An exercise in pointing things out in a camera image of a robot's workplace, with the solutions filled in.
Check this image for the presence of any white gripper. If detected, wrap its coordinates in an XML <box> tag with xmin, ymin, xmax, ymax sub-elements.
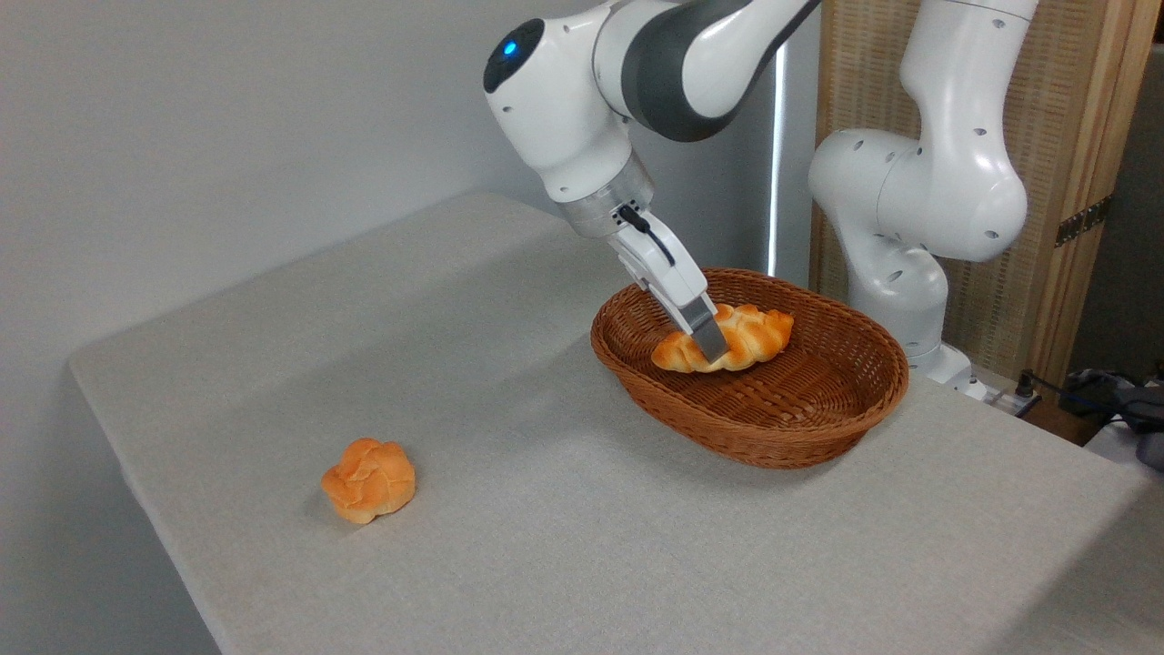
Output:
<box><xmin>607</xmin><ymin>207</ymin><xmax>731</xmax><ymax>363</ymax></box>

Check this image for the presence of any long braided bread loaf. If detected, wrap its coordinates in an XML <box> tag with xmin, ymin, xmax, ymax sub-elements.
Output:
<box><xmin>651</xmin><ymin>304</ymin><xmax>795</xmax><ymax>374</ymax></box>

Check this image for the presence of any round knotted bread roll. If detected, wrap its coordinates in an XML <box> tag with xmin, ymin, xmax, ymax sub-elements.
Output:
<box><xmin>320</xmin><ymin>438</ymin><xmax>417</xmax><ymax>525</ymax></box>

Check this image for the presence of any brown oval wicker basket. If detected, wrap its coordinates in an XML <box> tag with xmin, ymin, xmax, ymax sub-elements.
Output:
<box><xmin>590</xmin><ymin>267</ymin><xmax>910</xmax><ymax>470</ymax></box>

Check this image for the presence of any dark metal screen hinge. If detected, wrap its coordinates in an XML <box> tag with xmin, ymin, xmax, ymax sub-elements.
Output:
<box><xmin>1055</xmin><ymin>197</ymin><xmax>1112</xmax><ymax>248</ymax></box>

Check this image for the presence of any dark grey bundle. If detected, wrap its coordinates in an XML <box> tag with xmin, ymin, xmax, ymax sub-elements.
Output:
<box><xmin>1059</xmin><ymin>364</ymin><xmax>1164</xmax><ymax>472</ymax></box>

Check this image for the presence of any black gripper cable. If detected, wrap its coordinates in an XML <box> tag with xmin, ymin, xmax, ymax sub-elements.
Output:
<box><xmin>617</xmin><ymin>206</ymin><xmax>678</xmax><ymax>267</ymax></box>

